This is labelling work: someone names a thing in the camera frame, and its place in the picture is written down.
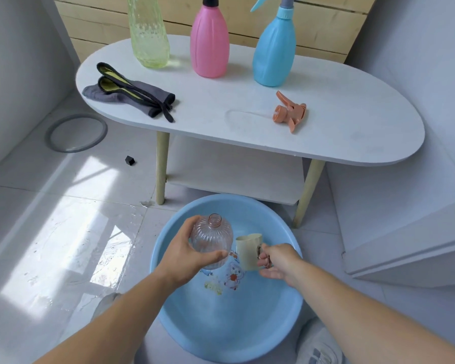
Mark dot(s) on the person's right hand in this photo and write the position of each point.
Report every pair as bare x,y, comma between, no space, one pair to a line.
282,261

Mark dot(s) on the person's left hand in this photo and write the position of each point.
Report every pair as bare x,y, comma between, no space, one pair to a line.
182,261

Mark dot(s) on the clear ribbed spray bottle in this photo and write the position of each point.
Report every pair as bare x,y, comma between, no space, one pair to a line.
212,235

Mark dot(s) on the orange spray head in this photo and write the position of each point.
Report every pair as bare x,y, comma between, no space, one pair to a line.
290,111

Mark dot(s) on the blue spray bottle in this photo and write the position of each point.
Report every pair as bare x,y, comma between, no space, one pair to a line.
273,56

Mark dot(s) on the pink spray bottle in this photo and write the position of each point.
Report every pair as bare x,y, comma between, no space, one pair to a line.
209,45

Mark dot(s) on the green clear spray bottle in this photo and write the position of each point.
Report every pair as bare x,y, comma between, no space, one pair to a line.
148,34

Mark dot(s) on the blue grey spray nozzle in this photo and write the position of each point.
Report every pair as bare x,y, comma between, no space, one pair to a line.
284,1

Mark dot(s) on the black spray nozzle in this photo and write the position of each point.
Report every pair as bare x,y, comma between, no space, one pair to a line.
210,0

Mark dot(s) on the person's right forearm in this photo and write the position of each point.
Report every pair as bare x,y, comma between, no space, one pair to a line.
375,322

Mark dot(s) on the person's left forearm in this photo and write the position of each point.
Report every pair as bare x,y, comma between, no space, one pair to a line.
98,329

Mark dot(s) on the person's right white shoe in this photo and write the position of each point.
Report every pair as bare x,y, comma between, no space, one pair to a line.
318,344

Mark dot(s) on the blue plastic basin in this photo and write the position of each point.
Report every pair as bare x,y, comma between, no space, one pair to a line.
242,322

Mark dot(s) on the small black block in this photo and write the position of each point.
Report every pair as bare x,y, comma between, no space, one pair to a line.
129,160

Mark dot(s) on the white oval table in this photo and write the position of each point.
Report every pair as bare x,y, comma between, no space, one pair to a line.
345,117

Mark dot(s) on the grey cloth with black trim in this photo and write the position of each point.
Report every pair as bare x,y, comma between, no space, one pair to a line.
148,94

